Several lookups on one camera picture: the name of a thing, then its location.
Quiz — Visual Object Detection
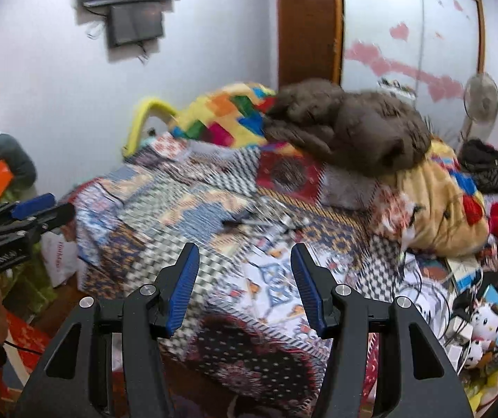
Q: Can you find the patchwork patterned bedspread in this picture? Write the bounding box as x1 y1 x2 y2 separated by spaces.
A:
60 133 428 401

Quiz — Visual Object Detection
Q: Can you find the standing electric fan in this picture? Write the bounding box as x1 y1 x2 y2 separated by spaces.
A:
462 73 498 141

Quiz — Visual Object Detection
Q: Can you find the brown wooden door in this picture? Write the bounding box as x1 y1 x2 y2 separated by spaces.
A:
276 0 344 93

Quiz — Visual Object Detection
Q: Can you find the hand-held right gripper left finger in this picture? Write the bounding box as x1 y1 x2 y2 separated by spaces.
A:
14 243 200 418

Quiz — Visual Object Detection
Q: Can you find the green patterned cloth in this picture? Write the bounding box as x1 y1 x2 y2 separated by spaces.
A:
7 183 58 327

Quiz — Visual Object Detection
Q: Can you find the grey cloth bundle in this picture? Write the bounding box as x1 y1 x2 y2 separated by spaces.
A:
0 133 37 189

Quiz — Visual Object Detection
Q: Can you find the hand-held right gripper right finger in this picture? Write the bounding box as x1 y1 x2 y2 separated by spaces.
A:
290 243 476 418

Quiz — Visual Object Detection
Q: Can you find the tan plush blanket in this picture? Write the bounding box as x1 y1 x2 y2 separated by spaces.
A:
377 139 490 258

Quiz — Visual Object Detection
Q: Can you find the yellow curved tube frame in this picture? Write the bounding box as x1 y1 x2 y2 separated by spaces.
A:
122 97 179 158

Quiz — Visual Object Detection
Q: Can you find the brown padded jacket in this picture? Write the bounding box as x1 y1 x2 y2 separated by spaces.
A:
265 77 433 180

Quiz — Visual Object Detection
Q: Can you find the white plush doll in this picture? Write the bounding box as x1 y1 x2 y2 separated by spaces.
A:
466 300 498 360

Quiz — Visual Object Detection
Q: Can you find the black clothing pile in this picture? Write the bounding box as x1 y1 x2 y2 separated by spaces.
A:
459 138 498 193

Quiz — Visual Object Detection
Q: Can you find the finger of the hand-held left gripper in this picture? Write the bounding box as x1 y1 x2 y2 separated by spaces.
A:
17 203 77 239
0 193 56 228

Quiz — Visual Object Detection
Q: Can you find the white plastic bag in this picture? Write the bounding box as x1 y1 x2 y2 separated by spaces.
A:
41 230 78 289

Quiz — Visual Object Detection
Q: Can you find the colourful block pattern blanket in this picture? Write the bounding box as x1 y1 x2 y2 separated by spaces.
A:
170 83 277 149

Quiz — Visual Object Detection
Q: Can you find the wooden wardrobe with white doors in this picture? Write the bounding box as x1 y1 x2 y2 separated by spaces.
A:
340 0 487 109

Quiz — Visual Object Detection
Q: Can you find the small black wall screen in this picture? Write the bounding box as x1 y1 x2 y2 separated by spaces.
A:
107 2 165 49

